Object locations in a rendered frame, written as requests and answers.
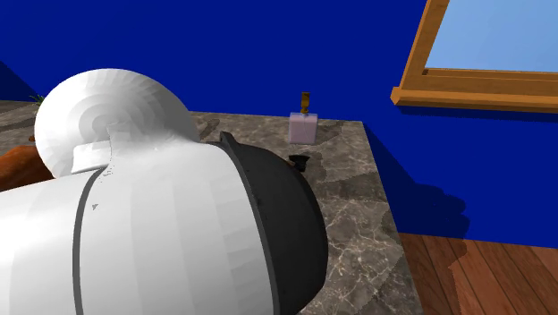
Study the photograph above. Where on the small black object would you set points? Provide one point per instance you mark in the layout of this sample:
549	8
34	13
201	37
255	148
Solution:
300	162

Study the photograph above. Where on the green plant leaves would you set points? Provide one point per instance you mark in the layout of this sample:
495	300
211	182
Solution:
38	99

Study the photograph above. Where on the orange brown object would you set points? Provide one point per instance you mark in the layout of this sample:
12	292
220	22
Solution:
19	166

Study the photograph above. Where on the pale pink square bottle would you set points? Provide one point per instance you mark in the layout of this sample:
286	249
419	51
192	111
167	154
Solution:
302	128

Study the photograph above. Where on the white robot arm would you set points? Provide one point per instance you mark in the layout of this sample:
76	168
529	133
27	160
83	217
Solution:
165	227

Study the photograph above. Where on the wooden framed window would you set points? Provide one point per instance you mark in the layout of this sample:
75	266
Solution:
488	52

